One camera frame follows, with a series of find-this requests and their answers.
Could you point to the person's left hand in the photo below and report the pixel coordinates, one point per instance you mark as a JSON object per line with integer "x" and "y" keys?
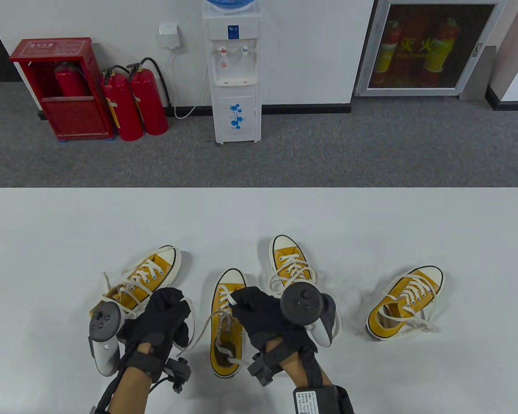
{"x": 155, "y": 319}

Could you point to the person's right hand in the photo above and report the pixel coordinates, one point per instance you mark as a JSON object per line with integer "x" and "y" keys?
{"x": 259, "y": 315}

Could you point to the yellow canvas shoe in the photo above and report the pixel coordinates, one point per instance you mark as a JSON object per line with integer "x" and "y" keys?
{"x": 429, "y": 275}
{"x": 283, "y": 243}
{"x": 229, "y": 276}
{"x": 166, "y": 255}

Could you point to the person's left forearm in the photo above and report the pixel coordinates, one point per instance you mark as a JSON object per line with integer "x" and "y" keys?
{"x": 129, "y": 392}

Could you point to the person's right forearm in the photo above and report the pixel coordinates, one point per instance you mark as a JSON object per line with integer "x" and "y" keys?
{"x": 295, "y": 371}

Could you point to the dark grey hand controller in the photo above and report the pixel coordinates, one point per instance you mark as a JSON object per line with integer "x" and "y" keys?
{"x": 304, "y": 304}
{"x": 105, "y": 323}

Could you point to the black battery pack white label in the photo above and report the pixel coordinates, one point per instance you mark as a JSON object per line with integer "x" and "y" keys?
{"x": 315, "y": 401}

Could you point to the red extinguisher cabinet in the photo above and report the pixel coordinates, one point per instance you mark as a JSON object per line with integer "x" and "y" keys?
{"x": 73, "y": 116}

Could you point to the white water dispenser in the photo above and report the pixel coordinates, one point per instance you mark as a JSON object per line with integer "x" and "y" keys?
{"x": 237, "y": 69}

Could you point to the silver framed glass cabinet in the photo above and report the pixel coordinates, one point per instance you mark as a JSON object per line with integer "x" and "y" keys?
{"x": 414, "y": 91}

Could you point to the red yellow fire extinguisher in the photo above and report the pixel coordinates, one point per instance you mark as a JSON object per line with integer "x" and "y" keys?
{"x": 440, "y": 47}
{"x": 388, "y": 51}

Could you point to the blue water bottle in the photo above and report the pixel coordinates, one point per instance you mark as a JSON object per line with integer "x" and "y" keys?
{"x": 228, "y": 4}

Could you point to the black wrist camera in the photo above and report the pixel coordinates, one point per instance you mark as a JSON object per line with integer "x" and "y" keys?
{"x": 179, "y": 373}
{"x": 261, "y": 371}

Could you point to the white wall box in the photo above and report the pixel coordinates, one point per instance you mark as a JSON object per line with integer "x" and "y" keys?
{"x": 169, "y": 38}

